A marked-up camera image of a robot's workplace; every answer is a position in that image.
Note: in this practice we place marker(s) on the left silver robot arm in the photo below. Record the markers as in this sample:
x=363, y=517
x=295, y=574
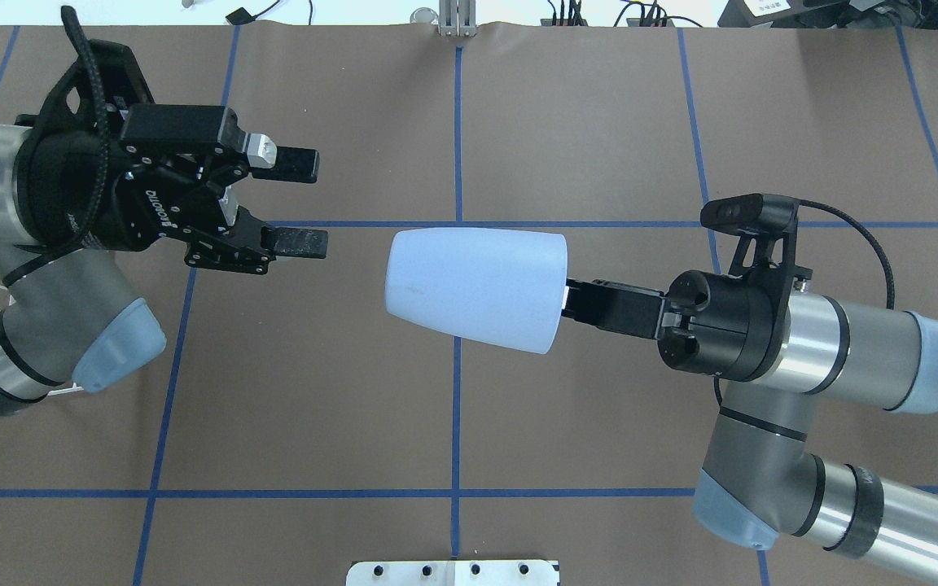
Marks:
x=74, y=315

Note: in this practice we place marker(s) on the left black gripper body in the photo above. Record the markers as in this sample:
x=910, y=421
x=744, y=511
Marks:
x=133, y=213

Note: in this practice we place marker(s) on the light blue plastic cup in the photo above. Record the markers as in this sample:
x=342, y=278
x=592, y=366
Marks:
x=500, y=287

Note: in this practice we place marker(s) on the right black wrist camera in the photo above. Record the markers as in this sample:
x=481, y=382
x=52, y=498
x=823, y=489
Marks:
x=766, y=228

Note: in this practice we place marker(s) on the aluminium frame post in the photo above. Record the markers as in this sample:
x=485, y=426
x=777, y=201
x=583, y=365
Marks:
x=457, y=18

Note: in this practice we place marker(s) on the orange black usb hub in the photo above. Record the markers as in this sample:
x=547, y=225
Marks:
x=564, y=20

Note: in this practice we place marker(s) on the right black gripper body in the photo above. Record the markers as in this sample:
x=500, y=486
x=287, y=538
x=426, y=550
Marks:
x=717, y=325

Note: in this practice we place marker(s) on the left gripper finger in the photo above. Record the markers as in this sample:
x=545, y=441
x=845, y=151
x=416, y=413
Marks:
x=298, y=165
x=304, y=243

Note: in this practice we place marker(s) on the black laptop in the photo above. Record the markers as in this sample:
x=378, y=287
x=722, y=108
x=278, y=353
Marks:
x=829, y=14

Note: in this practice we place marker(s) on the small black device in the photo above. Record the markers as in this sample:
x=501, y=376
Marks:
x=239, y=17

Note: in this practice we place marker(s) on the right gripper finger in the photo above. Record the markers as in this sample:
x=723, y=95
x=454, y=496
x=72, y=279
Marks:
x=579, y=287
x=574, y=307

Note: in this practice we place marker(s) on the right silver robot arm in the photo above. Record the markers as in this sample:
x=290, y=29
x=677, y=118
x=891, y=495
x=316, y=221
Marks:
x=779, y=355

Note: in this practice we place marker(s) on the white central robot pedestal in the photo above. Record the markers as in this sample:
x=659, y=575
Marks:
x=455, y=572

